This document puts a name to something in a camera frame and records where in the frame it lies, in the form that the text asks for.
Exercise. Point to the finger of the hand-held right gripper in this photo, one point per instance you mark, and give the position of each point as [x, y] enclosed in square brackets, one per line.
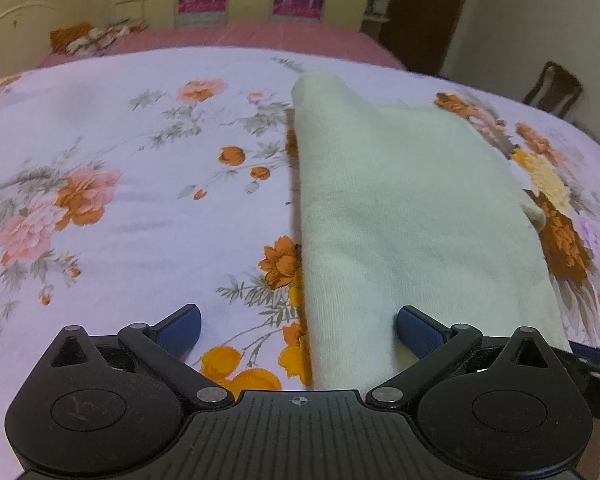
[597, 355]

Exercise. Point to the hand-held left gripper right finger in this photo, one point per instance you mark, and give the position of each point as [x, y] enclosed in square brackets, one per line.
[420, 330]

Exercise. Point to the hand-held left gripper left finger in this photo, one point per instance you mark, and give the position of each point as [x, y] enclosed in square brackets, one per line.
[180, 330]

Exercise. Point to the white towel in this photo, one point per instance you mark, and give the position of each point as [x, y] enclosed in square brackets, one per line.
[405, 210]

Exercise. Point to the lavender floral blanket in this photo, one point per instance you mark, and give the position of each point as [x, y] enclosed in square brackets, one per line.
[130, 125]

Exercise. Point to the pink bedspread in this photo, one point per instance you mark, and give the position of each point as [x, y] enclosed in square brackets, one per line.
[255, 40]

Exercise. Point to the orange patterned pillow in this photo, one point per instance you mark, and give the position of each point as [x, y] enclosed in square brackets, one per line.
[90, 37]

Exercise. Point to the dark brown door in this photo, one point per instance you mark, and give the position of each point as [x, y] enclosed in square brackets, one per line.
[430, 10]

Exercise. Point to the cream curved headboard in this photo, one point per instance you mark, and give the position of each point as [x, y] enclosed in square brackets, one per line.
[15, 15]

